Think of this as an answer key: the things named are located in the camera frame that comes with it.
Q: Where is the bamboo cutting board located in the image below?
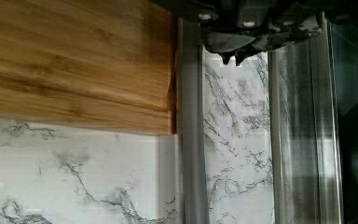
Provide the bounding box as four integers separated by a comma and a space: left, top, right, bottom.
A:
0, 0, 177, 134

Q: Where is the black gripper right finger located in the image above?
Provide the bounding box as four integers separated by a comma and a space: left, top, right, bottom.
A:
234, 27, 322, 66

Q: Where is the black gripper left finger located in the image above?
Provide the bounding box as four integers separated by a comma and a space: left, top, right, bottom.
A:
200, 27, 255, 65

